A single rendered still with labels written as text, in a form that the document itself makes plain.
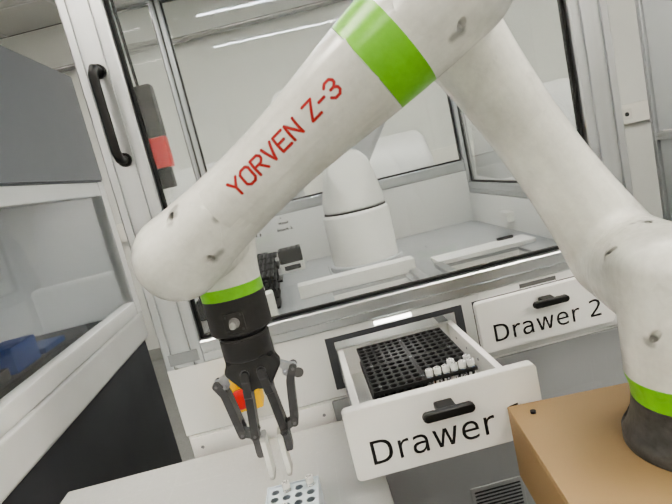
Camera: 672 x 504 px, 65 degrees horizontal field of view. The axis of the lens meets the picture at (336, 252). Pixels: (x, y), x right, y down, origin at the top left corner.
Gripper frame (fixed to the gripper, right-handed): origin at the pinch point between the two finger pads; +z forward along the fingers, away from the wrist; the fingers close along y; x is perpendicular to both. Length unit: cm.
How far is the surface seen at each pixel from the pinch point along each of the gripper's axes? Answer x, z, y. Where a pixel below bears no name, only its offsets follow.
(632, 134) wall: 335, -10, 272
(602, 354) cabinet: 30, 12, 68
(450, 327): 28.0, -2.8, 36.2
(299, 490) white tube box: -1.0, 6.5, 2.1
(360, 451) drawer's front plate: -6.2, -0.4, 12.9
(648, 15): 199, -78, 203
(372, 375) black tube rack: 10.8, -4.0, 17.6
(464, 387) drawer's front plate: -5.6, -5.9, 29.6
